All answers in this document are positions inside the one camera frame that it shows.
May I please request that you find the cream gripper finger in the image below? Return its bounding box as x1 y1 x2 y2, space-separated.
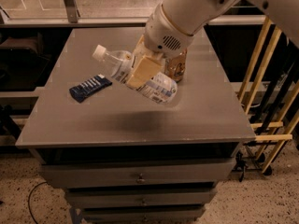
125 53 163 90
133 35 146 61

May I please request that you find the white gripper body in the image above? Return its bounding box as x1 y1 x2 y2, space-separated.
144 4 194 58

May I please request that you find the clear plastic water bottle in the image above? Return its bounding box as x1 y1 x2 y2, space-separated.
93 45 178 104

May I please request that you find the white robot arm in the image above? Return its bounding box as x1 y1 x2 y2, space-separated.
126 0 299 89

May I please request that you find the orange soda can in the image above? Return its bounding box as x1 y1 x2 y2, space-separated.
164 49 187 82

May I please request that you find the dark blue snack wrapper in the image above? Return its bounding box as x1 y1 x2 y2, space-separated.
69 74 112 103

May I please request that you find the grey drawer cabinet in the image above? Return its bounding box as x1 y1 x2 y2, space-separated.
17 28 254 214

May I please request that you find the top grey drawer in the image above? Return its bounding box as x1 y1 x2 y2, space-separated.
40 158 235 189

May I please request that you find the grey drawer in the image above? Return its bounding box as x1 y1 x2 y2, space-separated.
66 189 216 208
83 206 205 223
40 158 235 189

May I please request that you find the middle grey drawer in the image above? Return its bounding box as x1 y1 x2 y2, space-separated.
66 189 216 208

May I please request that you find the bottom grey drawer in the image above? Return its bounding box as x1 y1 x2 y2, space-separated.
83 206 205 223

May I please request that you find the yellow wooden rack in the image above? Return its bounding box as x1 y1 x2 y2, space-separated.
236 16 299 175

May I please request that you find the metal railing frame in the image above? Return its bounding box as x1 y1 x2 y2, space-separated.
0 0 265 28

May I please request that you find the black floor cable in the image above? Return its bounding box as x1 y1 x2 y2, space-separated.
27 180 49 224

